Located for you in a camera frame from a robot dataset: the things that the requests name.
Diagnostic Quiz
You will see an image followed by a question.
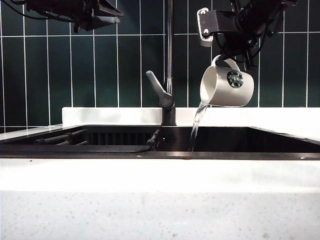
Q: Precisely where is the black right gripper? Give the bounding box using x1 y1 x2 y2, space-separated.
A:
215 0 286 72

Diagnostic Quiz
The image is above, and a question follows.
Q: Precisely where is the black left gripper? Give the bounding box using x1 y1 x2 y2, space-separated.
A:
24 0 125 34

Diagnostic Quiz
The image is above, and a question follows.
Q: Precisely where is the white Starbucks ceramic mug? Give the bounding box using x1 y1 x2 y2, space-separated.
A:
199 54 255 108

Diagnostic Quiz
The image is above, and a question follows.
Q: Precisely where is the grey faucet lever handle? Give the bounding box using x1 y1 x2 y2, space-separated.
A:
145 70 176 110

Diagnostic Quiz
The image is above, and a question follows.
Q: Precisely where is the clear poured water stream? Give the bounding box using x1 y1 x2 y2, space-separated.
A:
188 97 210 153

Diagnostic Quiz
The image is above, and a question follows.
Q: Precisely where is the black kitchen sink basin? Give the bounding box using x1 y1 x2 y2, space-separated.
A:
0 124 320 161

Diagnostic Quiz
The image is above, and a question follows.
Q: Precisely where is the black sink drying rack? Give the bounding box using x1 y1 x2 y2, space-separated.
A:
33 129 89 147

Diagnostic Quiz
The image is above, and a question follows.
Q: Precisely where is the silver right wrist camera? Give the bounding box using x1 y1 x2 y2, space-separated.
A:
195 7 218 48

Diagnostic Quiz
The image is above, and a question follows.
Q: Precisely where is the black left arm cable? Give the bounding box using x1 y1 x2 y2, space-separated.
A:
0 0 78 24

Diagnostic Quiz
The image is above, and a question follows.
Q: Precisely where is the black pull-out hose nozzle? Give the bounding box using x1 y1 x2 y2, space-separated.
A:
145 128 161 153

